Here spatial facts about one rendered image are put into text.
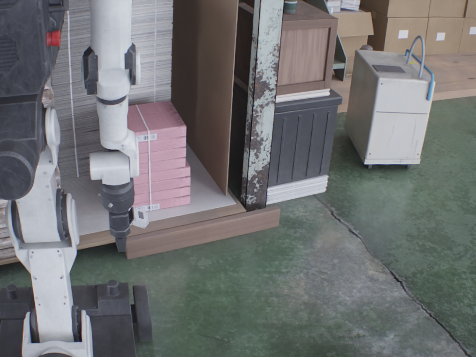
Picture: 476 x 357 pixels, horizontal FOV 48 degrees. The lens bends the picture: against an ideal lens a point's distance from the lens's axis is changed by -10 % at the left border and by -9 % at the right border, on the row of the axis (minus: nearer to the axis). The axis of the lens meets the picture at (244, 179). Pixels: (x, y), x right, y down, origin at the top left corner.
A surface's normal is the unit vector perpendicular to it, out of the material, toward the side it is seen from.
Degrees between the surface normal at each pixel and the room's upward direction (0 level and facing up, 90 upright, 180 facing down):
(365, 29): 67
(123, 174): 102
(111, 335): 0
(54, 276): 60
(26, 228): 86
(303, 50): 90
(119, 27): 90
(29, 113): 45
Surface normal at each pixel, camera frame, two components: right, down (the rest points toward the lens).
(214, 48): -0.91, 0.18
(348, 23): 0.45, 0.14
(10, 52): 0.19, 0.74
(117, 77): 0.21, 0.04
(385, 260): 0.06, -0.84
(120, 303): 0.19, -0.21
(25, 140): 0.21, 0.54
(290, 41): 0.44, 0.51
